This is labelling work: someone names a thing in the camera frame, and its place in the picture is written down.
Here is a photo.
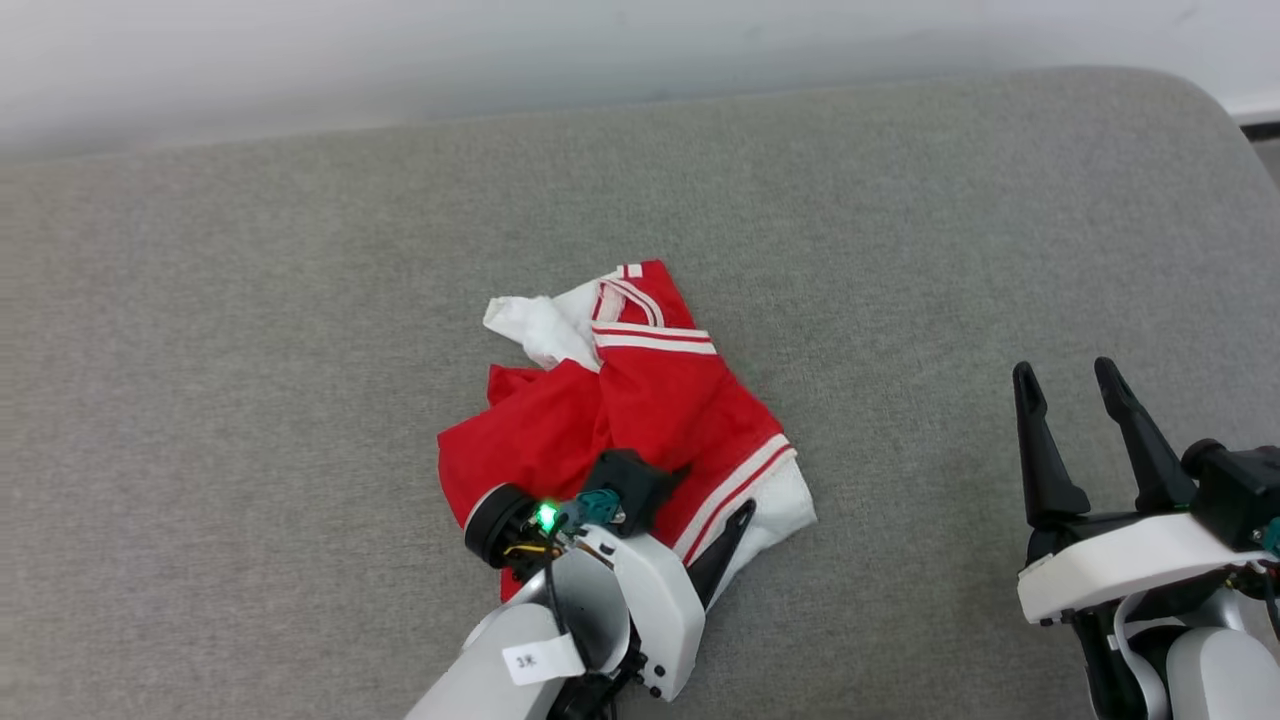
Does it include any grey fabric sofa cushion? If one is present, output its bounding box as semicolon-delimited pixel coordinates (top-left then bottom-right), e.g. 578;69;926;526
0;65;1280;720

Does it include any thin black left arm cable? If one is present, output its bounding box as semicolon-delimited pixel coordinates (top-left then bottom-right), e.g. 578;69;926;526
540;520;571;641

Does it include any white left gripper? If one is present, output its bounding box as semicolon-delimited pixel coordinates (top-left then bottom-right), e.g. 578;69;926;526
560;499;758;703

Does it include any red and white garment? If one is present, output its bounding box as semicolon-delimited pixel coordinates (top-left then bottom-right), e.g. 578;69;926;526
437;260;818;606

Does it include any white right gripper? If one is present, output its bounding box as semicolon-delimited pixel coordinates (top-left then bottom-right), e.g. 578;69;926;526
1012;357;1280;627

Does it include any white paper label tag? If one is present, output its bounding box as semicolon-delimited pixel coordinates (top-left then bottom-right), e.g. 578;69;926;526
502;633;586;687

